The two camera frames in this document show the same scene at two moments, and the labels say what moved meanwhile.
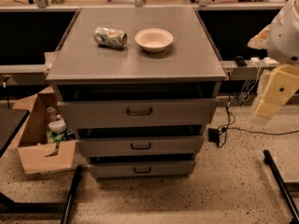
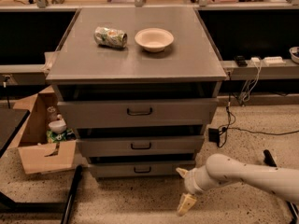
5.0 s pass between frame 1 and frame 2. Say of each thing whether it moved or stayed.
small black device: stayed
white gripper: moved
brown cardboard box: stayed
